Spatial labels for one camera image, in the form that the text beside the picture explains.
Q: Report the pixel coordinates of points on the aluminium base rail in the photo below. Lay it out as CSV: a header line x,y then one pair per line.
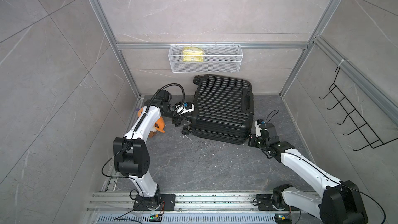
x,y
184,202

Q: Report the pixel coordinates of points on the aluminium frame profile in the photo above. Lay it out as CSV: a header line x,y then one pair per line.
x,y
380,98

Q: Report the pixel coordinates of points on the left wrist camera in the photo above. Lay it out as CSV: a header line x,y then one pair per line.
x,y
183,108

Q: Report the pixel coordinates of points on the orange shark plush toy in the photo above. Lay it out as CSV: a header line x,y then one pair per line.
x,y
158,124

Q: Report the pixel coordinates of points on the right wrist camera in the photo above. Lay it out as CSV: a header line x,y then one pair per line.
x,y
260,127

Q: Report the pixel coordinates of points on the white wire mesh basket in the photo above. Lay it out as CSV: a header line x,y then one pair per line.
x,y
218,59

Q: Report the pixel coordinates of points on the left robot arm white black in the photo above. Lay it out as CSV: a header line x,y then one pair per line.
x,y
131,156

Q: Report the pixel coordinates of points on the black hard-shell suitcase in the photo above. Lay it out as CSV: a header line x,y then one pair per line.
x,y
223,109

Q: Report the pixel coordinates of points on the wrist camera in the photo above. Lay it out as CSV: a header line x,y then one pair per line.
x,y
260,127
183,108

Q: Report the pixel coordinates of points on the yellow green packet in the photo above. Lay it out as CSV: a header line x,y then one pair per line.
x,y
192,54

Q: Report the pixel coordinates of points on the black wire hook rack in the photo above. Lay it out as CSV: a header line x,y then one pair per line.
x,y
351,113

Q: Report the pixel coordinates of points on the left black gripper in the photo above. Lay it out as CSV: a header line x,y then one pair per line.
x,y
177,123

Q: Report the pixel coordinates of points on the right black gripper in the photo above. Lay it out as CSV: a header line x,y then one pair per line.
x,y
251,138

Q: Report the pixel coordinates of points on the white perforated cable tray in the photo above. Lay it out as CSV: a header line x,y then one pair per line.
x,y
191,218

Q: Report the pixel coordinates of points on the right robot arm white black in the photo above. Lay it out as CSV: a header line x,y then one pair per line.
x,y
336,201

